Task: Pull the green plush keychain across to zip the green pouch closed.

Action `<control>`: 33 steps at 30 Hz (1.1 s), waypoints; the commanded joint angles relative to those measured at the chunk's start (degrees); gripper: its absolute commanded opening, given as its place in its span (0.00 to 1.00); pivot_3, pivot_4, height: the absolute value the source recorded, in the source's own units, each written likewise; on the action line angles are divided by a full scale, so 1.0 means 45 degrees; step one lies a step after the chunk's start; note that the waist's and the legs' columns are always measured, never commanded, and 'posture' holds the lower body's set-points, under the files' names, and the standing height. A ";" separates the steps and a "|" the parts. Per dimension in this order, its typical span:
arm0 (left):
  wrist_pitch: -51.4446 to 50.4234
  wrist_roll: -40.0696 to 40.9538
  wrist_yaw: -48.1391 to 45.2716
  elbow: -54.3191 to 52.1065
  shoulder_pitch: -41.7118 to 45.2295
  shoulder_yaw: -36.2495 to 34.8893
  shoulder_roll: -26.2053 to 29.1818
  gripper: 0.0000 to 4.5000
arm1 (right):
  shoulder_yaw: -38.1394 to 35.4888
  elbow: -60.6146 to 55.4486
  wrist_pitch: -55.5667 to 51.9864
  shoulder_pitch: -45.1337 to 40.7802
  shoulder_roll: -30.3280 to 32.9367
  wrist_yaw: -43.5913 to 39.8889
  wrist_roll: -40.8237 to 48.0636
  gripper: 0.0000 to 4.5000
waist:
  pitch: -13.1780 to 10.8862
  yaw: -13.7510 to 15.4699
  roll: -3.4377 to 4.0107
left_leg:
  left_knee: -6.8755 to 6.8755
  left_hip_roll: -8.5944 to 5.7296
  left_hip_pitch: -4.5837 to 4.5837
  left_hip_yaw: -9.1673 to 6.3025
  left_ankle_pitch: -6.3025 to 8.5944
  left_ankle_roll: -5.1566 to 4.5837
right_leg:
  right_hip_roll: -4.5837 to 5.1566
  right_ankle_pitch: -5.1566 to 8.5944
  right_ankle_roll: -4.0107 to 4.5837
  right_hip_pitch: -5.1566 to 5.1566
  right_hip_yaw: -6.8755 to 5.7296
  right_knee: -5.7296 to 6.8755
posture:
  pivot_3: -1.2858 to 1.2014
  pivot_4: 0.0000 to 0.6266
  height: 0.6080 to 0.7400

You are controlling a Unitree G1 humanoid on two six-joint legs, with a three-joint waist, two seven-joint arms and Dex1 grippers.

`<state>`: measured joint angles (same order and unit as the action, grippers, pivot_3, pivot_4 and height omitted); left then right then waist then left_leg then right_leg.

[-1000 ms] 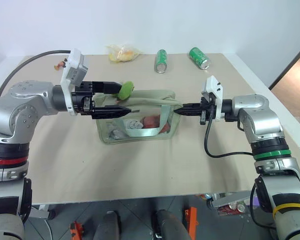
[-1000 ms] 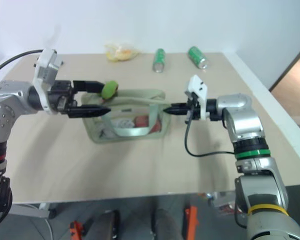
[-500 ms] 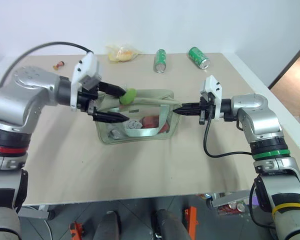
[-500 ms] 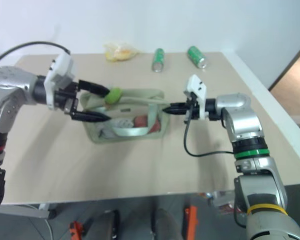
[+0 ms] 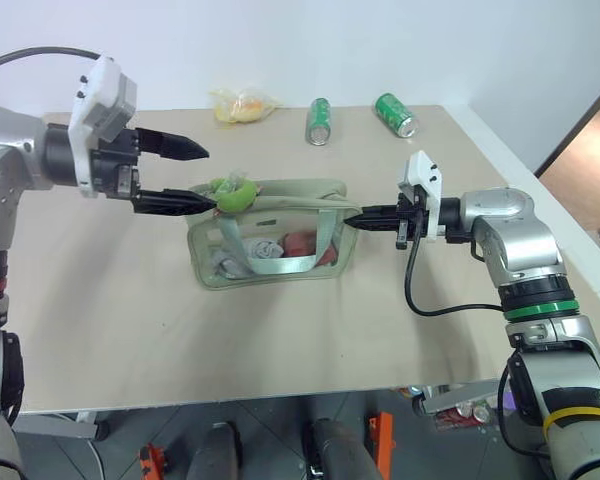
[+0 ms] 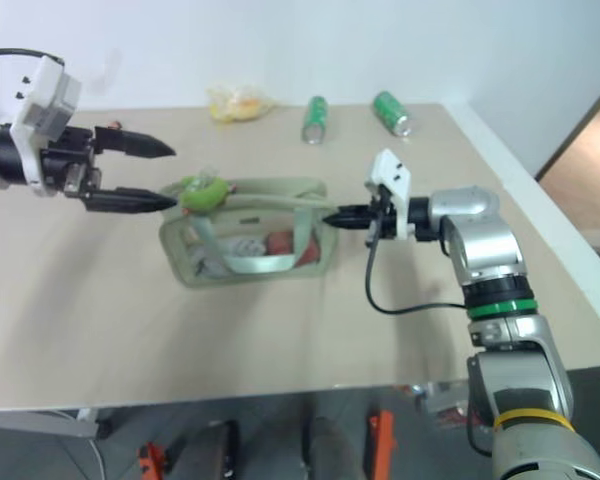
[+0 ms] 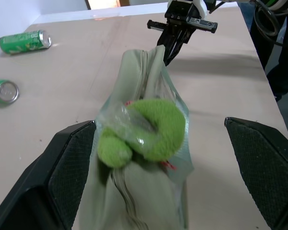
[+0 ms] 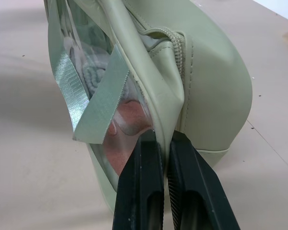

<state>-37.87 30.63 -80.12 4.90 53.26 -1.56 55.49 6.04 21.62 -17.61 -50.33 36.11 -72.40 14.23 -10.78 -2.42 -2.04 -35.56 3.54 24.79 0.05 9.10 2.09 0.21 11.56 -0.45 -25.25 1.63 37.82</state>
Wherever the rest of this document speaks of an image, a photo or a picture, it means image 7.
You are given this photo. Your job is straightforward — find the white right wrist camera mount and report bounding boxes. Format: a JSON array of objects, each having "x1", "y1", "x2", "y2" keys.
[{"x1": 193, "y1": 0, "x2": 209, "y2": 19}]

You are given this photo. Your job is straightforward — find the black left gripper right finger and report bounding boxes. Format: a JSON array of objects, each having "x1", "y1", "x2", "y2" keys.
[{"x1": 224, "y1": 116, "x2": 288, "y2": 230}]

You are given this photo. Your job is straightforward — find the green plush keychain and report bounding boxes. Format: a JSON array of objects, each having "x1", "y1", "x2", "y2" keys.
[{"x1": 97, "y1": 99, "x2": 186, "y2": 168}]

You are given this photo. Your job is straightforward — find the black cable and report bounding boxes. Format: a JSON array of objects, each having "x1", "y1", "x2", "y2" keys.
[{"x1": 253, "y1": 0, "x2": 286, "y2": 46}]

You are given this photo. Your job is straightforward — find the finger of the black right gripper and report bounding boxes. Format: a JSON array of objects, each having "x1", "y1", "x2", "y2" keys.
[
  {"x1": 156, "y1": 24, "x2": 181, "y2": 52},
  {"x1": 165, "y1": 26, "x2": 195, "y2": 67}
]

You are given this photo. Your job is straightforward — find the green soda can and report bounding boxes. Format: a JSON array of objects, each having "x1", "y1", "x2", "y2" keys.
[
  {"x1": 0, "y1": 78, "x2": 20, "y2": 104},
  {"x1": 0, "y1": 29, "x2": 52, "y2": 55}
]

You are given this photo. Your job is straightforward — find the green fabric zip pouch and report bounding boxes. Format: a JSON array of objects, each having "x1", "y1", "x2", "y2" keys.
[{"x1": 73, "y1": 45, "x2": 195, "y2": 230}]

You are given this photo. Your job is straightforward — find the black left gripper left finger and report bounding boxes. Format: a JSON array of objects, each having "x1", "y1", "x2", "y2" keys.
[{"x1": 0, "y1": 120, "x2": 97, "y2": 230}]

